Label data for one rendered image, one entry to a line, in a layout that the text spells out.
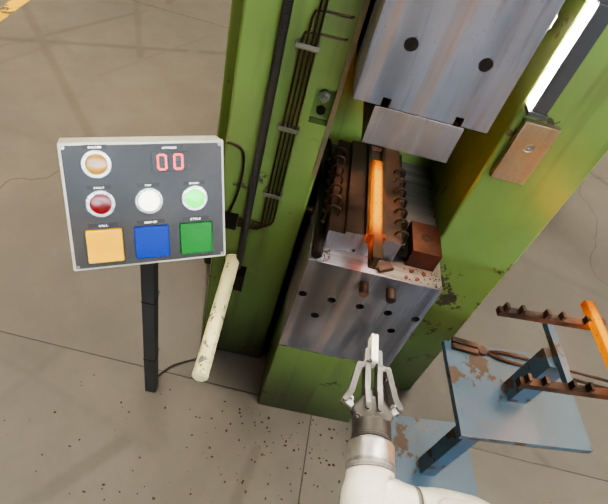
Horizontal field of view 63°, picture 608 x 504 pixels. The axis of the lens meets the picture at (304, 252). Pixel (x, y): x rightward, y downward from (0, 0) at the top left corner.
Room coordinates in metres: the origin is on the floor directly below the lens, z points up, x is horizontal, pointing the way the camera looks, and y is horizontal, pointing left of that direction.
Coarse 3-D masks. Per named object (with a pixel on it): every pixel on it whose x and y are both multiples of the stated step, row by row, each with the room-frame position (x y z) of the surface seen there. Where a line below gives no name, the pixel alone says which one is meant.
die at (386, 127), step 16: (368, 112) 1.00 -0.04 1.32; (384, 112) 0.96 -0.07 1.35; (400, 112) 0.97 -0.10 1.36; (368, 128) 0.96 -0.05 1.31; (384, 128) 0.96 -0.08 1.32; (400, 128) 0.97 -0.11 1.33; (416, 128) 0.97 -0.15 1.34; (432, 128) 0.98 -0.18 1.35; (448, 128) 0.98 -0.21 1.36; (384, 144) 0.97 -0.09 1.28; (400, 144) 0.97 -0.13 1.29; (416, 144) 0.97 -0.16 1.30; (432, 144) 0.98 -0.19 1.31; (448, 144) 0.98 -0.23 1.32
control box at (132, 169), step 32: (64, 160) 0.71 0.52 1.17; (128, 160) 0.77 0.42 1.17; (160, 160) 0.80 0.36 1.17; (192, 160) 0.84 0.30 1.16; (64, 192) 0.68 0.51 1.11; (96, 192) 0.70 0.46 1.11; (128, 192) 0.74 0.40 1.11; (160, 192) 0.77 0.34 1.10; (96, 224) 0.67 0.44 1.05; (128, 224) 0.70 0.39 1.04; (160, 224) 0.74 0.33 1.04; (224, 224) 0.81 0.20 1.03; (128, 256) 0.67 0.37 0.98; (192, 256) 0.74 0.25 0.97
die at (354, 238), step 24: (360, 144) 1.37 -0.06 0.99; (336, 168) 1.22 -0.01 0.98; (360, 168) 1.25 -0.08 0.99; (384, 168) 1.27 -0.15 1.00; (336, 192) 1.12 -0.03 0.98; (360, 192) 1.14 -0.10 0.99; (384, 192) 1.16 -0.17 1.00; (336, 216) 1.02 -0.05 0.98; (360, 216) 1.04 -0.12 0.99; (384, 216) 1.06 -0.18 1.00; (336, 240) 0.96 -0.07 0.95; (360, 240) 0.97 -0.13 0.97
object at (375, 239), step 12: (372, 168) 1.26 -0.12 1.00; (372, 180) 1.19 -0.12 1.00; (372, 192) 1.14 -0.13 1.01; (372, 204) 1.08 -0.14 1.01; (372, 216) 1.03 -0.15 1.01; (372, 228) 0.99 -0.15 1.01; (372, 240) 0.96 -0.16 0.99; (384, 240) 0.96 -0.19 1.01; (372, 252) 0.92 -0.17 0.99; (372, 264) 0.88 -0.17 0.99
